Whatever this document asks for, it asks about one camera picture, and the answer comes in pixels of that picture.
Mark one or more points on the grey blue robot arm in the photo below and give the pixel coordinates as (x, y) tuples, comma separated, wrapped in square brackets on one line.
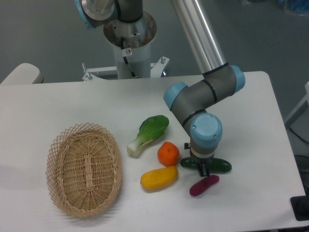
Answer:
[(187, 103)]

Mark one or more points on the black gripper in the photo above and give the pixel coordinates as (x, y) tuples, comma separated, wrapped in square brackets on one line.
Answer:
[(202, 156)]

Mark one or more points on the woven wicker basket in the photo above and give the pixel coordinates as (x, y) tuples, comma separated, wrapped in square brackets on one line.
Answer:
[(84, 170)]

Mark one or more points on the white pedestal base frame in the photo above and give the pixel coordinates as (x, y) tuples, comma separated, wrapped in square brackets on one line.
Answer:
[(125, 69)]

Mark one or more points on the black device at table edge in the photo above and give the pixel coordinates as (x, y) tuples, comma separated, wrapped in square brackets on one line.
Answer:
[(300, 206)]

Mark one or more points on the dark green cucumber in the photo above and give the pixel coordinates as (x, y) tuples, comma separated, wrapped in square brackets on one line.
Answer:
[(215, 165)]

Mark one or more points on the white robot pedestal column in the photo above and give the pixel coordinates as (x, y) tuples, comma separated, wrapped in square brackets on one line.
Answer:
[(131, 40)]

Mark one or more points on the green bok choy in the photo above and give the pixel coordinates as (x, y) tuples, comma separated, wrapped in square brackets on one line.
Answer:
[(151, 129)]

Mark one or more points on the white chair armrest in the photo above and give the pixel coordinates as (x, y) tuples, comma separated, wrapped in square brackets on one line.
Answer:
[(23, 74)]

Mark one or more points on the orange tangerine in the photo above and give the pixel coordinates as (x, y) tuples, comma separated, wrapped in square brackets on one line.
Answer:
[(168, 154)]

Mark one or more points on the purple sweet potato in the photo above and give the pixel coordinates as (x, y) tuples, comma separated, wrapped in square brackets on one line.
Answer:
[(203, 185)]

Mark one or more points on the yellow mango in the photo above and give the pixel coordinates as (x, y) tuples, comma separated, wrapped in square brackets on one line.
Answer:
[(159, 178)]

